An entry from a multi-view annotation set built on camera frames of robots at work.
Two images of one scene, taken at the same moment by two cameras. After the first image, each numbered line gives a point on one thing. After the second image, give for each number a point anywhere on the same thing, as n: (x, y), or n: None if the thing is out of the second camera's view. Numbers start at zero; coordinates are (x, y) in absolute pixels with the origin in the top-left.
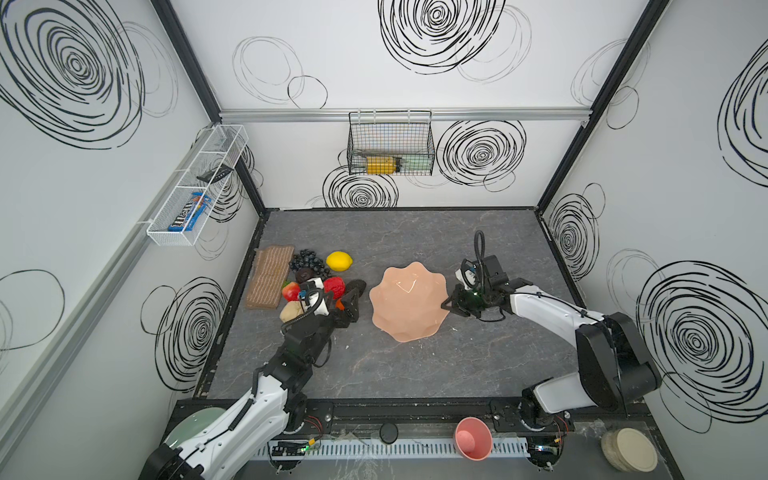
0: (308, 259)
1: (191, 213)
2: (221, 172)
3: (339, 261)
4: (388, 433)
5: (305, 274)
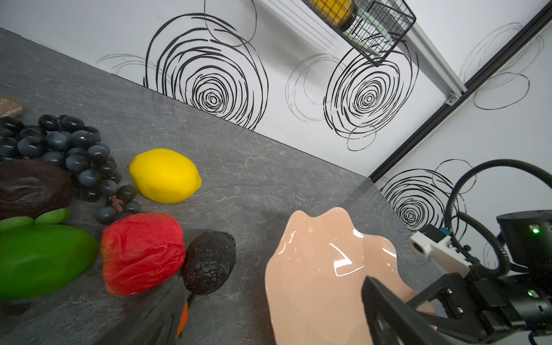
0: (65, 139)
1: None
2: None
3: (164, 176)
4: None
5: (29, 187)
